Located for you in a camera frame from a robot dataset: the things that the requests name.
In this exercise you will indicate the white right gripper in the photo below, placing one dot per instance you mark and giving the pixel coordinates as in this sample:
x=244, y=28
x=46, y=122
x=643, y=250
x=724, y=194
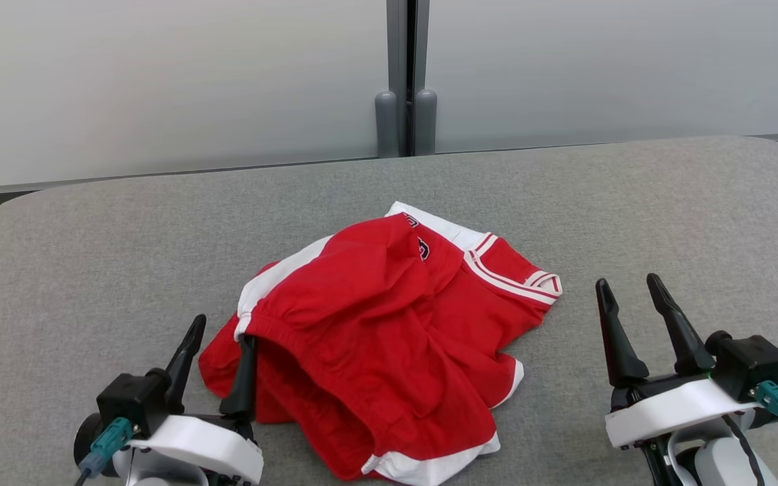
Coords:
x=672, y=408

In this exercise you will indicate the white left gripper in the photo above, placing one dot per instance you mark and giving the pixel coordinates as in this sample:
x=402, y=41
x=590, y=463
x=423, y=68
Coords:
x=227, y=455

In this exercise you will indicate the red shorts with white stripes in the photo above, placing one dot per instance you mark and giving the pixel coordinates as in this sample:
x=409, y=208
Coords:
x=362, y=337

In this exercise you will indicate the red and white basketball jersey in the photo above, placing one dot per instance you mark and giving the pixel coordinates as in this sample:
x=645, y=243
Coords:
x=497, y=270

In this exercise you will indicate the grey fabric sofa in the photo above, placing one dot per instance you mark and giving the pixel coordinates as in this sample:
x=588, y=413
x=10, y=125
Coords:
x=125, y=236

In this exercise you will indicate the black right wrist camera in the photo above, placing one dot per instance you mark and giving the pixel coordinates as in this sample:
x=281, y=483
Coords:
x=750, y=361

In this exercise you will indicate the grey partition post foot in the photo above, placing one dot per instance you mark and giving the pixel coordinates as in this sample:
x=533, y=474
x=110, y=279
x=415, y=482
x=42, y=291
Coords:
x=386, y=125
x=425, y=125

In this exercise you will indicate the grey partition frame upright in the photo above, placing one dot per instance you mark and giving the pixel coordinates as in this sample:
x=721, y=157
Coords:
x=397, y=47

